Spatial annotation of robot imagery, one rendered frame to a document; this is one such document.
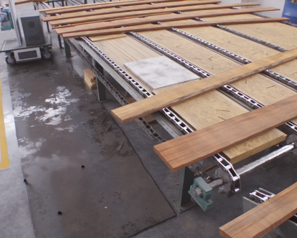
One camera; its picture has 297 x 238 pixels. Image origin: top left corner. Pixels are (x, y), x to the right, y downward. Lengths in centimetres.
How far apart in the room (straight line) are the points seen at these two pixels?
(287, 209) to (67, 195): 179
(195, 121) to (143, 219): 91
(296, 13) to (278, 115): 535
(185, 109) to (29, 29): 390
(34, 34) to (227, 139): 432
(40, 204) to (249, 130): 176
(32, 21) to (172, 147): 419
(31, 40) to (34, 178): 318
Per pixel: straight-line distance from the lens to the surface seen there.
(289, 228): 121
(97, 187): 244
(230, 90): 218
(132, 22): 402
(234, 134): 162
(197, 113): 184
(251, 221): 112
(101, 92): 363
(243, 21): 448
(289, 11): 715
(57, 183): 256
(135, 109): 177
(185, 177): 204
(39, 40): 530
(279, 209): 119
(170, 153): 142
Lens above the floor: 180
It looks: 34 degrees down
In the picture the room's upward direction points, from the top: straight up
